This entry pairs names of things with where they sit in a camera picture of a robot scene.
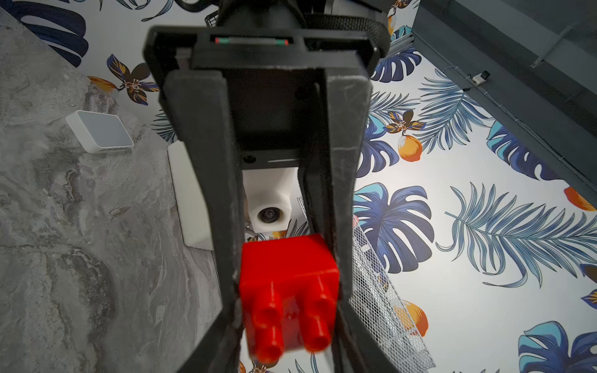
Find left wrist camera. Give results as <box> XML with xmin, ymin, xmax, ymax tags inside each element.
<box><xmin>243</xmin><ymin>167</ymin><xmax>298</xmax><ymax>233</ymax></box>

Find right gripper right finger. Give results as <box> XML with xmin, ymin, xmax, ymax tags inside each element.
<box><xmin>331</xmin><ymin>299</ymin><xmax>399</xmax><ymax>372</ymax></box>

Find clear wall shelf basket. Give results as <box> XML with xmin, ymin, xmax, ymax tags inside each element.
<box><xmin>350</xmin><ymin>219</ymin><xmax>435</xmax><ymax>372</ymax></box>

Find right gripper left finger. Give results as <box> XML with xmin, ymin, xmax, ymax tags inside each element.
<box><xmin>177</xmin><ymin>312</ymin><xmax>244</xmax><ymax>373</ymax></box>

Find grey square card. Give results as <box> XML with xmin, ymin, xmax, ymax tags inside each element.
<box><xmin>65</xmin><ymin>110</ymin><xmax>134</xmax><ymax>154</ymax></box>

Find red 2x2 lego brick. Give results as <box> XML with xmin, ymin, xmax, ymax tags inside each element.
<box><xmin>239</xmin><ymin>234</ymin><xmax>340</xmax><ymax>364</ymax></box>

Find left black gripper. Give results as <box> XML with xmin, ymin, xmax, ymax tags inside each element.
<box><xmin>143</xmin><ymin>1</ymin><xmax>390</xmax><ymax>318</ymax></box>

